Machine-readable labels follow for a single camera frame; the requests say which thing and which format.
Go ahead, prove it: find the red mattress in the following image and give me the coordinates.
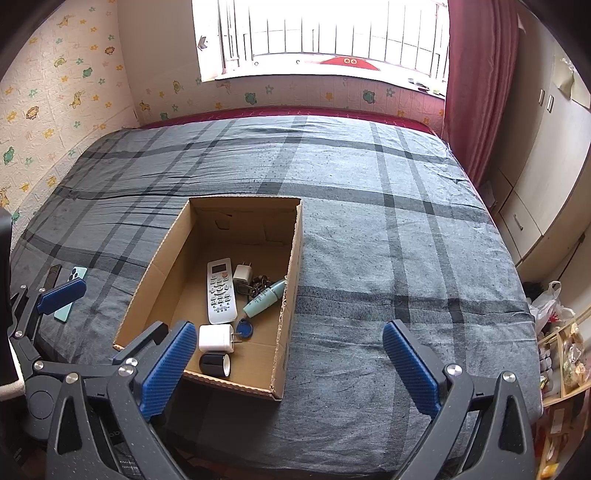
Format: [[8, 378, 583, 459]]
[[139, 105, 439, 134]]

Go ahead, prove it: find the red windowsill mat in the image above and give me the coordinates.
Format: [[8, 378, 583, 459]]
[[318, 56, 382, 72]]

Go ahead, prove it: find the teal cosmetic tube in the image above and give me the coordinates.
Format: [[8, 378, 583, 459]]
[[242, 279, 286, 319]]

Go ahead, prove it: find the person's left forearm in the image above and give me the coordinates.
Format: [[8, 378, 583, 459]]
[[0, 378, 25, 401]]

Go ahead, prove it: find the mint green smartphone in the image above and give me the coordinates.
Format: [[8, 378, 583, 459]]
[[54, 266, 88, 322]]

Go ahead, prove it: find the small black jar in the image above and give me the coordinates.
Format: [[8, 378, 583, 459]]
[[199, 352, 232, 379]]

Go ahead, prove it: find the wooden shelf unit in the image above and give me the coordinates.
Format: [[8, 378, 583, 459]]
[[536, 318, 591, 480]]

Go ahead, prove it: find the window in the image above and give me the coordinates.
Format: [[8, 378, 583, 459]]
[[191, 0, 450, 84]]

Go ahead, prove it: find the beige wardrobe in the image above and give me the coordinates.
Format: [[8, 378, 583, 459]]
[[489, 9, 591, 278]]

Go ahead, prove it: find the red curtain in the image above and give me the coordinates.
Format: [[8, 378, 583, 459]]
[[443, 0, 522, 185]]

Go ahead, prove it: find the white remote control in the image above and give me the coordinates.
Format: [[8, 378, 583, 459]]
[[206, 258, 238, 325]]

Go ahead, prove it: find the grey plaid bedsheet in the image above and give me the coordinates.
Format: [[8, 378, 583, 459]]
[[9, 113, 543, 476]]

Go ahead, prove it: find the white plastic bag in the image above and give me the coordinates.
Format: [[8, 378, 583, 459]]
[[531, 280, 575, 333]]

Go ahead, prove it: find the cardboard box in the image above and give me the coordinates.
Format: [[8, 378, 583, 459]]
[[113, 196, 304, 401]]

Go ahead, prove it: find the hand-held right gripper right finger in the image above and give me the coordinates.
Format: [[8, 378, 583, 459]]
[[382, 319, 536, 480]]

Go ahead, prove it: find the large white power adapter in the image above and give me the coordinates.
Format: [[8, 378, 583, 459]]
[[198, 324, 243, 354]]

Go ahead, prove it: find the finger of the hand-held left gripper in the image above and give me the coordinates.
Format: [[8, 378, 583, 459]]
[[33, 322, 169, 377], [9, 279, 88, 340]]

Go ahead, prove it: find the small white charger plug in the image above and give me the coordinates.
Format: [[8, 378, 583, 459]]
[[232, 263, 254, 289]]

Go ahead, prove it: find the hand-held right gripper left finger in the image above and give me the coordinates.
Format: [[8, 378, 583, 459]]
[[46, 320, 199, 480]]

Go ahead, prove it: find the metal key bunch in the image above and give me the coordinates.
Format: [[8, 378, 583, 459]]
[[240, 275, 273, 301]]

